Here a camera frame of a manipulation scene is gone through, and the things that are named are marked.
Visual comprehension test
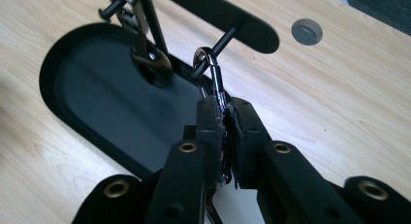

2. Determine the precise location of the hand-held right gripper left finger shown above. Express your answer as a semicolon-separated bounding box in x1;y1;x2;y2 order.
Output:
142;95;227;224

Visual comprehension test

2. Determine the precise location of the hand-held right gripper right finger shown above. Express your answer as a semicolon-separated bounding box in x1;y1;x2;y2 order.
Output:
226;97;366;224

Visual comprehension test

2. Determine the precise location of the black key rack with tray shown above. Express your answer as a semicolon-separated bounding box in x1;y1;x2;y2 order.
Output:
38;0;281;180

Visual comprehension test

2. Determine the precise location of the silver metal carabiner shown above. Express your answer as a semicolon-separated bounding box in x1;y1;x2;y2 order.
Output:
192;46;237;224

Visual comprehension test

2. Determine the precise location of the black car key fob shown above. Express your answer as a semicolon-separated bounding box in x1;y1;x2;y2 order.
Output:
106;0;174;74

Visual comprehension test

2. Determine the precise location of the round grey table grommet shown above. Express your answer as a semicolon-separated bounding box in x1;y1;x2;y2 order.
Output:
291;17;324;47

